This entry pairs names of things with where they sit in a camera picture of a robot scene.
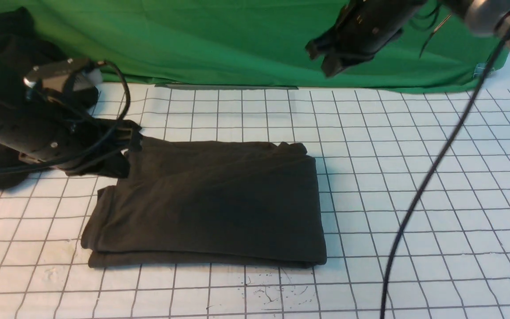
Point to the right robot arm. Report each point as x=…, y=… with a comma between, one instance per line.
x=481, y=17

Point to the metal binder clip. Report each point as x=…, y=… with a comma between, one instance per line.
x=480, y=70

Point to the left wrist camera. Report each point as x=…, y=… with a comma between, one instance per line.
x=67, y=76

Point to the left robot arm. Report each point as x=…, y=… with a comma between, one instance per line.
x=15, y=94

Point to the green backdrop cloth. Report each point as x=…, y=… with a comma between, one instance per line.
x=247, y=42

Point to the gray long-sleeve top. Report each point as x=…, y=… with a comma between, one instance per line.
x=254, y=204

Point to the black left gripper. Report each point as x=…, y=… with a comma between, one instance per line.
x=66, y=139

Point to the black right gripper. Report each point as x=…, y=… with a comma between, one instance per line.
x=362, y=28

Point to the black garment pile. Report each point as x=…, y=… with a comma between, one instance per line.
x=23, y=49

